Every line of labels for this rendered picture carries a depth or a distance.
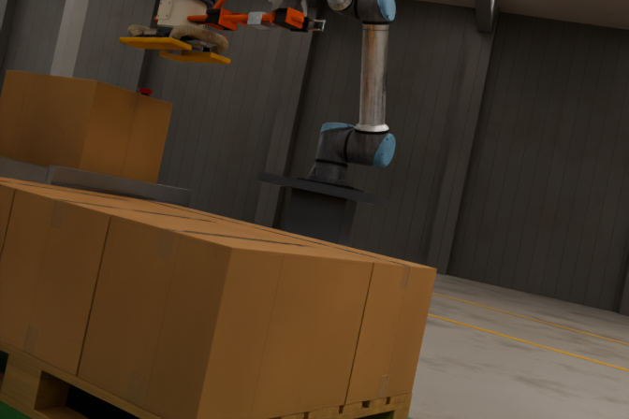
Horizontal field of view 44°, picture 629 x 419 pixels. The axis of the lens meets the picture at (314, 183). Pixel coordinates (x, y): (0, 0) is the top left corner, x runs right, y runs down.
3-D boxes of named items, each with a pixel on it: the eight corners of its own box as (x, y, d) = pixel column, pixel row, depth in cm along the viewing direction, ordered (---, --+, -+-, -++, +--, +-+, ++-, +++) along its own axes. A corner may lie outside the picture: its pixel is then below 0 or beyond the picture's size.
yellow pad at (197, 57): (158, 55, 315) (161, 43, 315) (178, 62, 322) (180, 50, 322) (210, 57, 291) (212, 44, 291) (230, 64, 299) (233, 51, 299)
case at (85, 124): (-15, 163, 324) (6, 69, 325) (65, 176, 357) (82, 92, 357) (75, 185, 289) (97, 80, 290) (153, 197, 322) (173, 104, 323)
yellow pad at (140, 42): (118, 41, 301) (121, 29, 301) (139, 49, 308) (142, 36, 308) (169, 42, 278) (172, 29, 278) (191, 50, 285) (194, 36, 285)
